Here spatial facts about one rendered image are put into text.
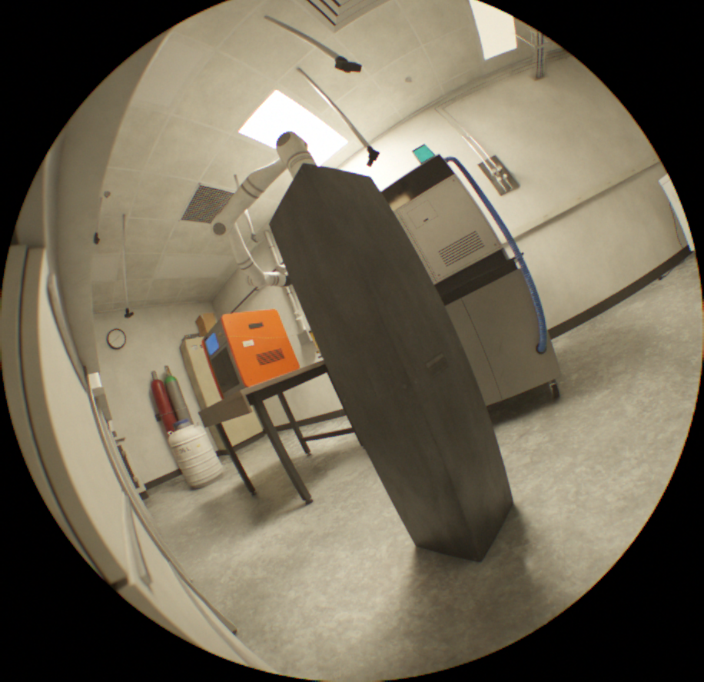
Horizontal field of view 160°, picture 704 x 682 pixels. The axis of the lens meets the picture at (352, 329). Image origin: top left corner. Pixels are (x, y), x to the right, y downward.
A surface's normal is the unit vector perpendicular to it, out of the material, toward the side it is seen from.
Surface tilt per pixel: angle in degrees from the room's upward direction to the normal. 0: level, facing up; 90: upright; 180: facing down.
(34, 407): 90
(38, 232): 180
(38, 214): 180
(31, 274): 90
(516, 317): 90
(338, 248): 90
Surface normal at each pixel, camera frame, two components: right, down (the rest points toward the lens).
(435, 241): -0.51, 0.13
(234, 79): 0.41, 0.91
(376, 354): -0.73, 0.25
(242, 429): 0.76, -0.40
